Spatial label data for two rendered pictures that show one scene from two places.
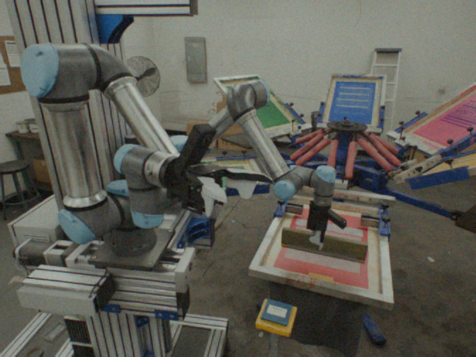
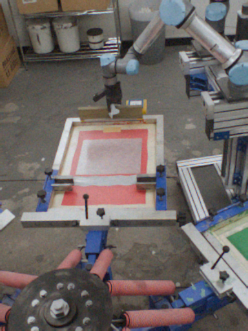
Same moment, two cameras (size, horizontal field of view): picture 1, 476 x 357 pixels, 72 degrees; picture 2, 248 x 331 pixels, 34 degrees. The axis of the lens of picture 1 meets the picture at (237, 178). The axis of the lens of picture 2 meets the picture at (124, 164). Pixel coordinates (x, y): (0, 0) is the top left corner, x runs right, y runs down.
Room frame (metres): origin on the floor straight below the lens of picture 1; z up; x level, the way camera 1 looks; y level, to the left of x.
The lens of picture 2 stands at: (3.06, -0.73, 2.36)
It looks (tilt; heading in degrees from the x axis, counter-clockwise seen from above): 41 degrees down; 168
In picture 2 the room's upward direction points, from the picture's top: 7 degrees counter-clockwise
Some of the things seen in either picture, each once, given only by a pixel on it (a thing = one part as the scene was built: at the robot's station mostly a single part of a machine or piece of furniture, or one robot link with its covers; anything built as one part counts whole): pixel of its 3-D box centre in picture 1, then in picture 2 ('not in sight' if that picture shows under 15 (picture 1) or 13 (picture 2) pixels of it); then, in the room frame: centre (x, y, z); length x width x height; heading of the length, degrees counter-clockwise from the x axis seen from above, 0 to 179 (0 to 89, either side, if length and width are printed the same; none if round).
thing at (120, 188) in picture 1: (126, 201); (215, 17); (0.94, 0.36, 1.42); 0.13 x 0.12 x 0.14; 145
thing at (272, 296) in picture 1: (314, 313); not in sight; (1.14, -0.36, 0.74); 0.45 x 0.03 x 0.43; 70
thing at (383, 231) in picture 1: (382, 223); (48, 193); (1.54, -0.80, 0.98); 0.30 x 0.05 x 0.07; 160
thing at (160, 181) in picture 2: (283, 207); (161, 191); (1.73, -0.28, 0.98); 0.30 x 0.05 x 0.07; 160
